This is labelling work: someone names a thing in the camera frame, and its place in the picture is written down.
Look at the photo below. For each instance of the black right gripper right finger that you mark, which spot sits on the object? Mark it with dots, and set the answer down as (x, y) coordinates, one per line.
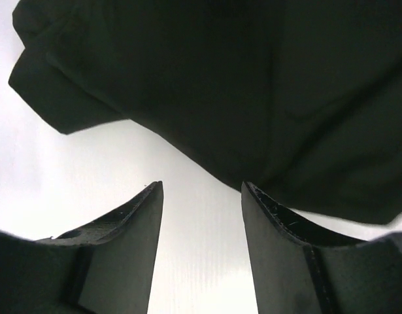
(299, 266)

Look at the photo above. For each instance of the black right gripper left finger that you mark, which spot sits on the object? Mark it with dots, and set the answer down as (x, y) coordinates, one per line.
(104, 266)

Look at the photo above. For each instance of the black t shirt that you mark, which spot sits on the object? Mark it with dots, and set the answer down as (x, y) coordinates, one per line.
(301, 98)

